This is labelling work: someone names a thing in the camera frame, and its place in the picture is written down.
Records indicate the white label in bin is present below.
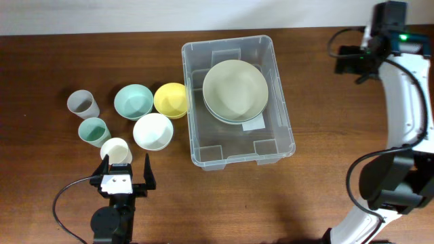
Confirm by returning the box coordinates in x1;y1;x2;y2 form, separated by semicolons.
242;114;265;131

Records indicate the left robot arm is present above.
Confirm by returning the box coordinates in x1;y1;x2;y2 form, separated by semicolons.
90;155;157;243

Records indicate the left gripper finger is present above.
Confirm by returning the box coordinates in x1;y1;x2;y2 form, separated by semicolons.
143;153;155;185
93;155;109;176

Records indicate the yellow bowl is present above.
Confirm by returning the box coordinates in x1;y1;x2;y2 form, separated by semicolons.
154;83;188;119

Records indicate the grey plastic cup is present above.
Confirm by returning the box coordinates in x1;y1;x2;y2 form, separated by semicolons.
67;89;100;119

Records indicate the clear plastic storage bin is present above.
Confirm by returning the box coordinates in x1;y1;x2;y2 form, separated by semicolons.
182;35;296;171

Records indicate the green plastic cup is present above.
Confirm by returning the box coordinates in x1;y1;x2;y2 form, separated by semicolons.
78;117;111;148

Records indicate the cream plate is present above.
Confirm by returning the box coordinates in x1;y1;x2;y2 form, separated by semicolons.
202;60;269;110

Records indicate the beige plate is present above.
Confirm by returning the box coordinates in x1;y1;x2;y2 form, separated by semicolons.
205;102;267;125

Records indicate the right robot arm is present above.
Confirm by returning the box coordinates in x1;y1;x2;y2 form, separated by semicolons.
322;1;433;243

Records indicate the white bowl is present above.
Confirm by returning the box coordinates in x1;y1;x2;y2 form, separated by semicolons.
133;113;174;151

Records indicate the mint green bowl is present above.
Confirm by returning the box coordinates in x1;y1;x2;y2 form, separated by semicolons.
114;84;154;121

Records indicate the cream plastic cup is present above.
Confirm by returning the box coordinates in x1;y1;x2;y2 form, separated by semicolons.
100;138;132;165

